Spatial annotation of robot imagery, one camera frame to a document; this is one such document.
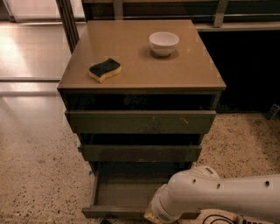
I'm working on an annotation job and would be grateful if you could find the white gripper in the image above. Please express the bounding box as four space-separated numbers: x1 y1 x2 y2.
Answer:
143 186 183 224

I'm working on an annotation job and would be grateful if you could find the drawer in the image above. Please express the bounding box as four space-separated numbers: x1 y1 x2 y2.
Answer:
82 162 192 220
65 110 216 134
79 144 202 162

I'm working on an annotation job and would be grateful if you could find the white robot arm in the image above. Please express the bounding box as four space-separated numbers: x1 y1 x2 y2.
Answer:
144 165 280 224

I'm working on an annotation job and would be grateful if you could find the brown drawer cabinet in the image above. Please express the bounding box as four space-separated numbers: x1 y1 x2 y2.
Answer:
57 19 228 176

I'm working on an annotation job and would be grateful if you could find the grey power strip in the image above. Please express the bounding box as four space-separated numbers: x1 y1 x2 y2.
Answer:
234 215 273 224

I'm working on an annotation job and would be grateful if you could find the small dark floor object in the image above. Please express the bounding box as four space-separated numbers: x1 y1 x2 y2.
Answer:
265 104 280 120

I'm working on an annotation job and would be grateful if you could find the yellow green sponge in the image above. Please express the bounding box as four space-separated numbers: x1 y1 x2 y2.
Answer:
88 58 122 83

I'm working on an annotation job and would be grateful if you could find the white ceramic bowl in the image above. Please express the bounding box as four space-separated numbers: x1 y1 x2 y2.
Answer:
149 31 179 57

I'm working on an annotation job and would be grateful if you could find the black floor cable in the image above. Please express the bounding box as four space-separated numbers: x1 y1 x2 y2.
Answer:
202 213 236 224

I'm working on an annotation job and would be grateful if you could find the metal shelf frame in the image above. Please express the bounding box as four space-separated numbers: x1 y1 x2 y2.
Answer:
55 0 280 49

